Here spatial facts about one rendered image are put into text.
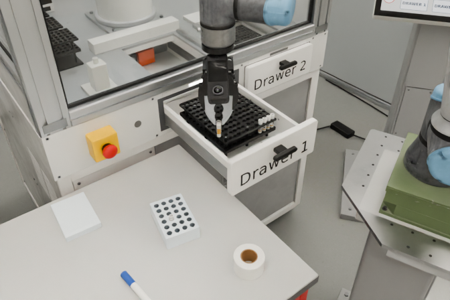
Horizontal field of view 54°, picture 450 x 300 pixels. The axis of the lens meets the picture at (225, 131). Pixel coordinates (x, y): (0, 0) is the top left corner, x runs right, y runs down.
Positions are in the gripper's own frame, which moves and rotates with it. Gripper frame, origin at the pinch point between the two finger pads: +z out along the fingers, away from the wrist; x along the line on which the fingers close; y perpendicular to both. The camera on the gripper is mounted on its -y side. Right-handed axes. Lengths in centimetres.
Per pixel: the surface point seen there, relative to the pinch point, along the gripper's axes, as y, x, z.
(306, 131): 5.5, -22.9, 7.6
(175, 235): -19.2, 10.5, 18.4
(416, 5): 68, -72, -1
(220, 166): -2.8, -0.3, 11.9
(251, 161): -5.5, -7.8, 7.9
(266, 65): 39.9, -15.7, 7.0
